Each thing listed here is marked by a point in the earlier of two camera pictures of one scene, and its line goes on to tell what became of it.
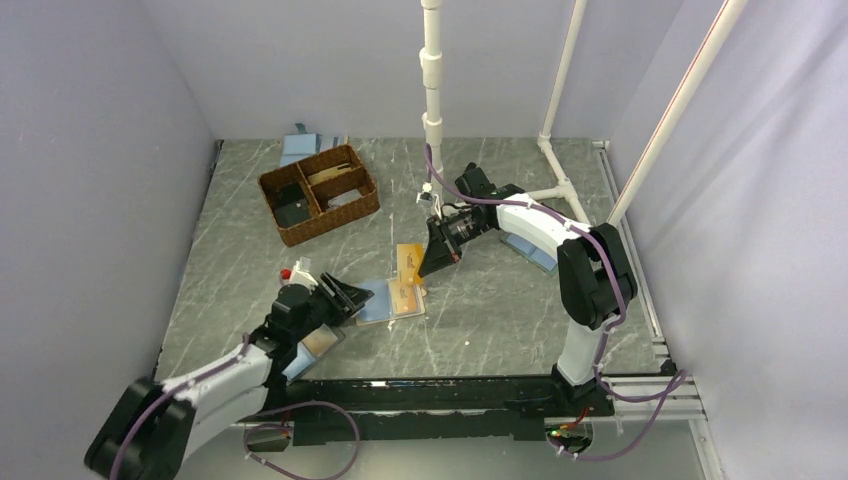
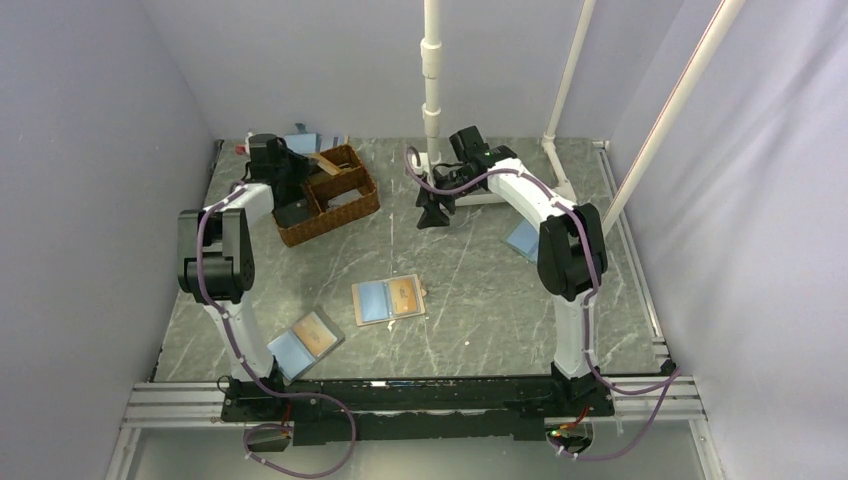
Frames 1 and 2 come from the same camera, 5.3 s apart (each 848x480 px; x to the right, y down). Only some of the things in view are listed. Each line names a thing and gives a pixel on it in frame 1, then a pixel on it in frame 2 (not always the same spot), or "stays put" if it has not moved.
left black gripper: [347, 299] to [305, 166]
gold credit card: [405, 297] stays put
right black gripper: [441, 253] to [432, 216]
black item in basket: [290, 204] stays put
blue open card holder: [532, 253] stays put
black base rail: [423, 410] stays put
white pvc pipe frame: [432, 74] stays put
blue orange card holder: [311, 350] stays put
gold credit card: [408, 260] to [326, 165]
